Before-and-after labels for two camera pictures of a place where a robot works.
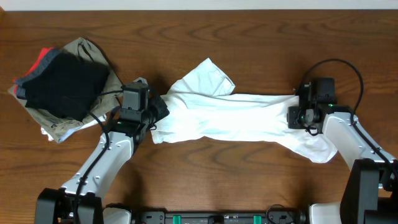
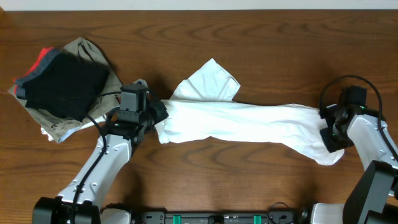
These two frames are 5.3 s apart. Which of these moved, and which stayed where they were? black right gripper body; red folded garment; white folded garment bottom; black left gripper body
Moved: black right gripper body
Stayed: red folded garment; black left gripper body; white folded garment bottom
